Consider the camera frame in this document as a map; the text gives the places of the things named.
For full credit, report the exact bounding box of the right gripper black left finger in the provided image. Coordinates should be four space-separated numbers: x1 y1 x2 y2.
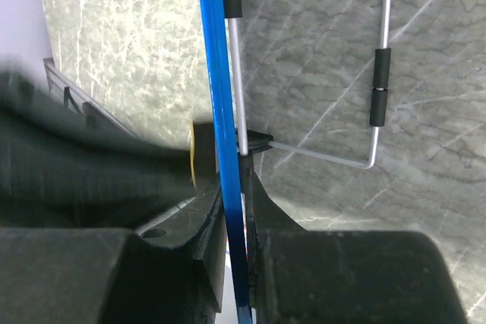
1 182 226 323

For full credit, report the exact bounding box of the aluminium mounting rail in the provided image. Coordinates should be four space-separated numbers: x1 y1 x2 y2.
43 58 136 137

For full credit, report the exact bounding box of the blue framed whiteboard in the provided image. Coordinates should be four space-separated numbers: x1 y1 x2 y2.
200 0 253 323

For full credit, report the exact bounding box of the whiteboard wire stand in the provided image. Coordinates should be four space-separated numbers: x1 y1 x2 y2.
219 0 392 170

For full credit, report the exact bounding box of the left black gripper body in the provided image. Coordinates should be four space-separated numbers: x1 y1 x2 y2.
1 65 196 228

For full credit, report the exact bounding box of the yellow whiteboard eraser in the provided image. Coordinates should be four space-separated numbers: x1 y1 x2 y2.
190 121 217 190

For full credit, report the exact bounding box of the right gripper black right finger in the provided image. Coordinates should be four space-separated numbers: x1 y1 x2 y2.
240 156 466 323

